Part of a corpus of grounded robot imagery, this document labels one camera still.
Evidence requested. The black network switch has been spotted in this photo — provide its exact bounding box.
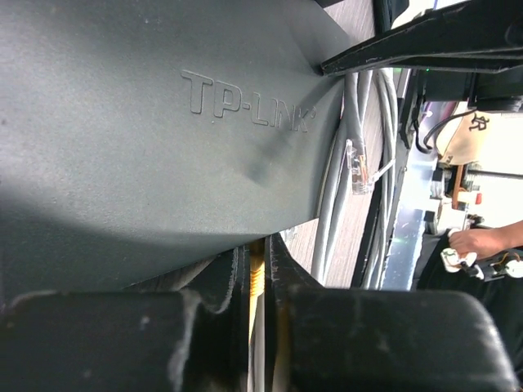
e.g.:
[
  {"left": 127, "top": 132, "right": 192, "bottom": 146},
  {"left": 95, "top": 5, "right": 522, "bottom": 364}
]
[{"left": 1, "top": 1, "right": 350, "bottom": 298}]

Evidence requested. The grey ethernet cable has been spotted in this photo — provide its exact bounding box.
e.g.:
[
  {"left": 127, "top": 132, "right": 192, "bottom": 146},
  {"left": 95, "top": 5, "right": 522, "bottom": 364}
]
[{"left": 310, "top": 67, "right": 400, "bottom": 289}]

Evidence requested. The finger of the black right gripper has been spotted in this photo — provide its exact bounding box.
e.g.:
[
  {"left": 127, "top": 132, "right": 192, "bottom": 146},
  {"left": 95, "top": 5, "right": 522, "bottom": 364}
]
[
  {"left": 389, "top": 51, "right": 522, "bottom": 74},
  {"left": 321, "top": 1, "right": 522, "bottom": 75}
]

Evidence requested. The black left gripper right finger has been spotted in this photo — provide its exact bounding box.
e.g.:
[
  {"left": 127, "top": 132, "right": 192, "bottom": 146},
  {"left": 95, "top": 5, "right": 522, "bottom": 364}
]
[{"left": 265, "top": 234, "right": 519, "bottom": 391}]

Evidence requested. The person's hand in background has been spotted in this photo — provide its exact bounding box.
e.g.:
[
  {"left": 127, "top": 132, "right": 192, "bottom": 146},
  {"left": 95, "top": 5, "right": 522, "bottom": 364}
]
[{"left": 449, "top": 229, "right": 507, "bottom": 259}]

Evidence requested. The short yellow ethernet cable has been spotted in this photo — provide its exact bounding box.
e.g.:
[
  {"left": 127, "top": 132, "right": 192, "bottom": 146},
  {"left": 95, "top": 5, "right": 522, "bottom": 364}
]
[{"left": 248, "top": 240, "right": 267, "bottom": 340}]

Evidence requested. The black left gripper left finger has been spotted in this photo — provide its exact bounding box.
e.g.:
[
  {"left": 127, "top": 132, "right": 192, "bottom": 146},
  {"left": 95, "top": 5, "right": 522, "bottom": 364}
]
[{"left": 1, "top": 246, "right": 250, "bottom": 391}]

